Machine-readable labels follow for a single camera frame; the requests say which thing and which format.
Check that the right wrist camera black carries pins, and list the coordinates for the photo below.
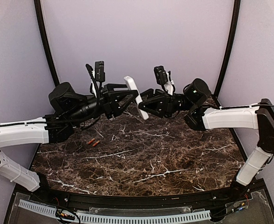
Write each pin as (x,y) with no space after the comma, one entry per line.
(160,74)

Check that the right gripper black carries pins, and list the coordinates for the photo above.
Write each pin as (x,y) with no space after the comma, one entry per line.
(168,102)

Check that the white slotted cable duct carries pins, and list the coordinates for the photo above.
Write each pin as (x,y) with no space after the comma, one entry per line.
(108,216)

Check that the white remote control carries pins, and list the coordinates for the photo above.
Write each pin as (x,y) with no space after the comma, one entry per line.
(131,85)

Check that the right black frame post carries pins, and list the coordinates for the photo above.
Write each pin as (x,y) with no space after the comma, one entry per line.
(229,46)

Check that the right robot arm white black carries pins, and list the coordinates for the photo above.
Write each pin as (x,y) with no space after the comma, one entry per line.
(201,116)

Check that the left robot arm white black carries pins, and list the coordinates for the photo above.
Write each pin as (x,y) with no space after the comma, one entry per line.
(71,109)

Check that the black front rail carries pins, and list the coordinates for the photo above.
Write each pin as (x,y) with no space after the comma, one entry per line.
(208,200)

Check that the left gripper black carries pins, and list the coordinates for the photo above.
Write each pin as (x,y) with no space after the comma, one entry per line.
(106,100)

